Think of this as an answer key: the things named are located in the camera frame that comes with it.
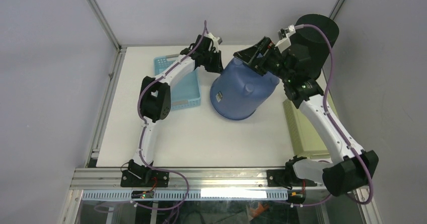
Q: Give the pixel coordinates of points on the orange object under table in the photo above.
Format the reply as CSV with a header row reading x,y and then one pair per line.
x,y
257,208

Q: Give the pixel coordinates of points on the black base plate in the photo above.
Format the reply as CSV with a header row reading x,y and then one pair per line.
x,y
278,179
157,178

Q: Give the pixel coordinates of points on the large blue plastic bucket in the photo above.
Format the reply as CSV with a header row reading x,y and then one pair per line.
x,y
239,91

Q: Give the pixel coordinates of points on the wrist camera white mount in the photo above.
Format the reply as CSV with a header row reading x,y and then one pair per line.
x,y
284,35
216,41

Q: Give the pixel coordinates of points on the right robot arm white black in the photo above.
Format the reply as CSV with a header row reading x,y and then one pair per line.
x,y
351,166

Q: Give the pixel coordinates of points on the aluminium front rail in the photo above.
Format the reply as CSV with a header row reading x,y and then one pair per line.
x,y
110,178

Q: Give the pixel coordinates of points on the light blue perforated basket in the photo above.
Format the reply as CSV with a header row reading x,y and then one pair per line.
x,y
187,92

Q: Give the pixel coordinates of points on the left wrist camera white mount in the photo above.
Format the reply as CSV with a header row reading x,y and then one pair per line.
x,y
216,41

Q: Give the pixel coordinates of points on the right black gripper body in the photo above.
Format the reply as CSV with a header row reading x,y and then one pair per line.
x,y
278,69

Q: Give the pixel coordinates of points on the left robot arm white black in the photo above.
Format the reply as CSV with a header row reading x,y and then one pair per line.
x,y
154,101

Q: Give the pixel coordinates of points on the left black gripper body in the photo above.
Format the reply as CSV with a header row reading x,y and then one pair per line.
x,y
212,60

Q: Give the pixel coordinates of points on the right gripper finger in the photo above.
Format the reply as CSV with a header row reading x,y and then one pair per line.
x,y
260,68
253,52

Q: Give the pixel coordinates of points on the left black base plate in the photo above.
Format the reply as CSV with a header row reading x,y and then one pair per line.
x,y
157,178

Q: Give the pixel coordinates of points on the large black plastic bucket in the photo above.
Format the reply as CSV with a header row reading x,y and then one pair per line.
x,y
313,40

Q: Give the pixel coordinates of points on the white slotted cable duct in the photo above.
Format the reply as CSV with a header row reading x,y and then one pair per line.
x,y
204,194

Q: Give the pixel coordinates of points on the yellow-green perforated basket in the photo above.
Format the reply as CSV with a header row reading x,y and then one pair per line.
x,y
305,140

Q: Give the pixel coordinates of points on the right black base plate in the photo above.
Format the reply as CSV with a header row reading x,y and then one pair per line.
x,y
278,179

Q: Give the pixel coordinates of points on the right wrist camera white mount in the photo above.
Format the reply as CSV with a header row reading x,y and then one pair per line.
x,y
284,35

